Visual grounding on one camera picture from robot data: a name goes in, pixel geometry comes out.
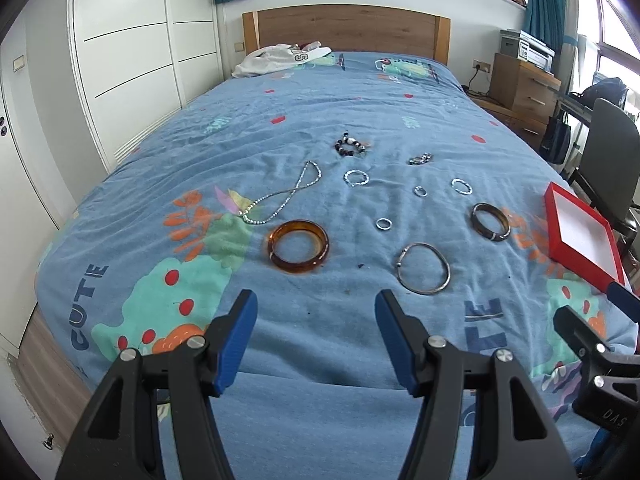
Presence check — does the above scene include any grey desk chair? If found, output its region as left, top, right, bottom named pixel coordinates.
left=568, top=98, right=639, bottom=244

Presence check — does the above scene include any white printer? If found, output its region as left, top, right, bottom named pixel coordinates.
left=500, top=29, right=555, bottom=73

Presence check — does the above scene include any wall power socket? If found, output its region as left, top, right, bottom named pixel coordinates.
left=473, top=60, right=492, bottom=75

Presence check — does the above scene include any desk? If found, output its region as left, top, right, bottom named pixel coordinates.
left=556, top=91, right=640, bottom=131

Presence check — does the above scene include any white garment on bed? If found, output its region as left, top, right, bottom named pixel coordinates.
left=231, top=41, right=332, bottom=78

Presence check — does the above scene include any amber bangle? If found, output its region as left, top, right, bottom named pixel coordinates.
left=267, top=219, right=331, bottom=274

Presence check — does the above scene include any dark blue hanging bag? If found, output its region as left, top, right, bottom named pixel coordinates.
left=538, top=117, right=570, bottom=165

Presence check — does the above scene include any small silver charm cluster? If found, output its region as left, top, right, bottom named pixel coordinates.
left=407, top=153, right=433, bottom=166

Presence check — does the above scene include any right teal curtain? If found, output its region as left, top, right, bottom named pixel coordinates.
left=523, top=0, right=566, bottom=53

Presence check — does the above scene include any dark backpack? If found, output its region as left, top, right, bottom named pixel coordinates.
left=570, top=77, right=628, bottom=108

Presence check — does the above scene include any dark brown bangle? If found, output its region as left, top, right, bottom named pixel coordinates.
left=470, top=203, right=511, bottom=243

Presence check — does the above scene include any wooden drawer chest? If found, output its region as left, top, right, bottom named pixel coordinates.
left=488, top=53, right=561, bottom=122

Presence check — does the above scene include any black white bead bracelet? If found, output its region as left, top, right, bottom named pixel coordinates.
left=333, top=131, right=369, bottom=157

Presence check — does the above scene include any low wooden nightstand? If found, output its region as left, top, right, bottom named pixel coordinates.
left=466, top=90, right=549, bottom=152

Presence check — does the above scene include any blue patterned bedspread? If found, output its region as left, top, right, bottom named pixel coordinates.
left=36, top=52, right=638, bottom=479

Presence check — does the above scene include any white wardrobe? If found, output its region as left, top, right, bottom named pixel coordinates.
left=67, top=0, right=224, bottom=171

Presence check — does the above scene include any red shallow box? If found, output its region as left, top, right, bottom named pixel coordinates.
left=544, top=182, right=626, bottom=292

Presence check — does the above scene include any wooden headboard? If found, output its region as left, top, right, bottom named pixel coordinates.
left=242, top=4, right=451, bottom=65

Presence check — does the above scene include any thin silver bangle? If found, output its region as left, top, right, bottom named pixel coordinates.
left=395, top=242, right=452, bottom=296

